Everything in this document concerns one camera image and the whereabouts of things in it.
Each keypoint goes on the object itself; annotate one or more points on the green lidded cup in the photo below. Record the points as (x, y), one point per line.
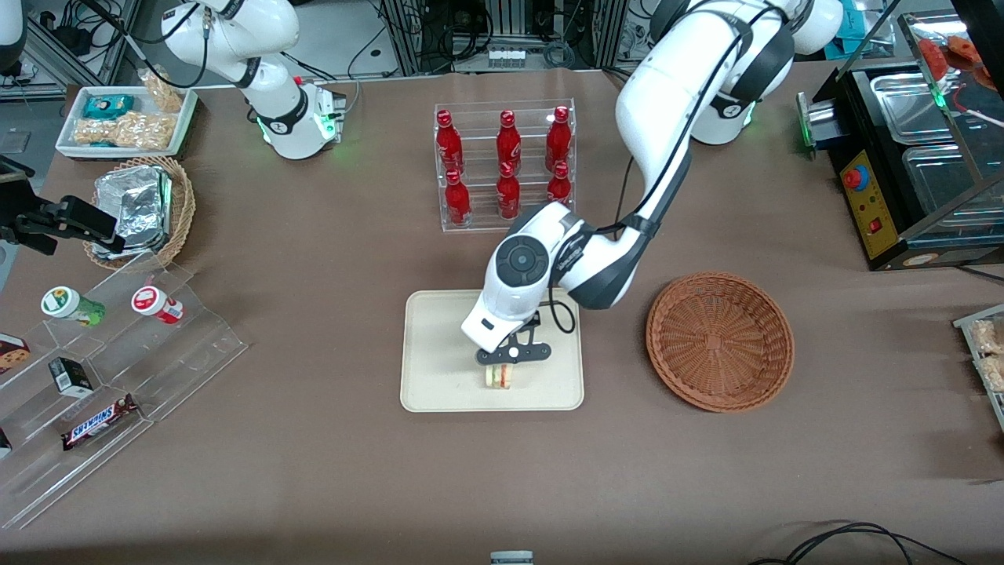
(69, 304)

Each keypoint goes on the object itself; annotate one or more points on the clear acrylic stepped stand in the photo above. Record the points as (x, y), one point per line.
(188, 353)

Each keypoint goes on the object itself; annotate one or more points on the orange fried food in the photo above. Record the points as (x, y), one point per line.
(953, 51)

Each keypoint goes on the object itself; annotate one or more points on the silver metal cylinder knob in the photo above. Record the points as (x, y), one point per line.
(816, 122)

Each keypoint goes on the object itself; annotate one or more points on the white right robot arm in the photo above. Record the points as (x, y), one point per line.
(267, 86)

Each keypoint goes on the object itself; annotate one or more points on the red lidded cup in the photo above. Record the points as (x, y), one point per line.
(155, 304)

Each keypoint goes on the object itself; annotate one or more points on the small black box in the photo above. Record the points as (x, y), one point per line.
(70, 377)

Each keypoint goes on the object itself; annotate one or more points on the white power strip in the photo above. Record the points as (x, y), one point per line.
(506, 56)

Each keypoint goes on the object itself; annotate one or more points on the snickers chocolate bar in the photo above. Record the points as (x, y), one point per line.
(100, 422)

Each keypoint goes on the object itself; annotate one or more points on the large clear peanut snack bag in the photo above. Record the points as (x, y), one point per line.
(129, 131)

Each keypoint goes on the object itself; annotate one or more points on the dark packet at edge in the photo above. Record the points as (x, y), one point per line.
(4, 443)

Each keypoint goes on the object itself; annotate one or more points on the small grey box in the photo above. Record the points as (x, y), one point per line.
(511, 558)

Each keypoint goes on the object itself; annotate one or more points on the clear bag of crackers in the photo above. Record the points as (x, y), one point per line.
(993, 373)
(990, 336)

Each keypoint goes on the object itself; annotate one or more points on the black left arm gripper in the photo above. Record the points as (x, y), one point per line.
(535, 320)

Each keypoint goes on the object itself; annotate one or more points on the teal snack packet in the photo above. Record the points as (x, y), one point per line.
(108, 106)

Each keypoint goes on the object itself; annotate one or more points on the small clear peanut snack bag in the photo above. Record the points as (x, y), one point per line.
(163, 92)

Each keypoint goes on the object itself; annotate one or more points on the black food warmer machine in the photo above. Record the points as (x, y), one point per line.
(886, 212)

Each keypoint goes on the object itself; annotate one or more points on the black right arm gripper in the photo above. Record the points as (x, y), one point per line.
(33, 218)

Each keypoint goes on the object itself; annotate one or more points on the red cola bottle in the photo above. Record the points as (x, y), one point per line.
(559, 187)
(558, 137)
(508, 140)
(449, 141)
(508, 195)
(457, 202)

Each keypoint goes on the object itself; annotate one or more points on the grey edge tray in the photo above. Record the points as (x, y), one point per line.
(990, 408)

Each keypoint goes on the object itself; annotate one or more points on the clear acrylic bottle rack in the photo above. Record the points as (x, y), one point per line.
(482, 196)

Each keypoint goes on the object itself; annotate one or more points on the cream plastic tray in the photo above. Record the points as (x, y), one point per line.
(439, 369)

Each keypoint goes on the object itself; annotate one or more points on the triangle sandwich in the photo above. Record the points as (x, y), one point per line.
(500, 378)

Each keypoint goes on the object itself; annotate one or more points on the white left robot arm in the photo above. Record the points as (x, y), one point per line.
(667, 94)

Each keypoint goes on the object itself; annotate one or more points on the brown cookie box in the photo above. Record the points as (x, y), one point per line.
(12, 353)

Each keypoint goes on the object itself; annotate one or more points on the white rectangular snack tray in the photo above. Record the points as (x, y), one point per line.
(69, 133)

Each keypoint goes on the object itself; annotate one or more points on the round brown wicker basket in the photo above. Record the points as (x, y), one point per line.
(720, 342)

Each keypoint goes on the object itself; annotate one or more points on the tan wicker basket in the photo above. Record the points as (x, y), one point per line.
(184, 204)

